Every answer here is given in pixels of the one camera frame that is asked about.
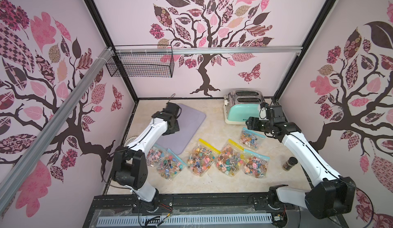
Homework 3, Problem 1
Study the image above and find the purple plastic tray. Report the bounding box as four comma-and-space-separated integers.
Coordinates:
156, 103, 206, 155

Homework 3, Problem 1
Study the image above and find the yellow-zip candy bag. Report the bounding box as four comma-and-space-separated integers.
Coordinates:
186, 139, 221, 177
216, 139, 245, 177

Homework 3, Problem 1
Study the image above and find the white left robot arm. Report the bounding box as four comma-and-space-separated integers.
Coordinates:
111, 102, 181, 204

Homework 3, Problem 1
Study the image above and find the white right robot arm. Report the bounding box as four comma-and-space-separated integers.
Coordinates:
246, 103, 356, 219

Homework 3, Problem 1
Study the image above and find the blue-zip candy bag back right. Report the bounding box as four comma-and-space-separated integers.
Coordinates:
240, 128, 266, 149

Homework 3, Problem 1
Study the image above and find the blue-zip candy bag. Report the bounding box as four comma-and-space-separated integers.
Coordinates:
157, 149, 187, 181
243, 149, 270, 179
240, 128, 266, 149
146, 144, 167, 167

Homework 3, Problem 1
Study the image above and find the blue-zip candy bag front right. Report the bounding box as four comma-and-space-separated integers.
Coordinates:
243, 149, 270, 179

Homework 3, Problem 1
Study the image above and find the blue-zip candy bag far left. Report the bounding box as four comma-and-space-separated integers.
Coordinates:
146, 144, 167, 167

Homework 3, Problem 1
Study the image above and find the blue-zip candy bag front left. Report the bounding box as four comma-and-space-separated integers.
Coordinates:
157, 149, 187, 181

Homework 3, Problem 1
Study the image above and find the mint green toaster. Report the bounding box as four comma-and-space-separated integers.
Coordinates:
224, 90, 267, 125

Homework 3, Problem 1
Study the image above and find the white round strainer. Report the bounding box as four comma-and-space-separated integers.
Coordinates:
123, 136, 138, 147

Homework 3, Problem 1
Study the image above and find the black wire basket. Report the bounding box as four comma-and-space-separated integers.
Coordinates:
106, 44, 175, 78

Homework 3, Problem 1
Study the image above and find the aluminium rail back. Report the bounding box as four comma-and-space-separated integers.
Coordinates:
116, 46, 303, 55

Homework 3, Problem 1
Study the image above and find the aluminium rail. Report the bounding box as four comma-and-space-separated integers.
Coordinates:
1, 47, 114, 212
116, 46, 303, 55

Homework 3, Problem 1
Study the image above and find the white slotted cable duct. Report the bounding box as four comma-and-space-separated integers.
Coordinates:
96, 213, 273, 228

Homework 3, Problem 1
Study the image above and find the aluminium rail left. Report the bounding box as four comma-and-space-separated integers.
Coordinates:
1, 47, 114, 212

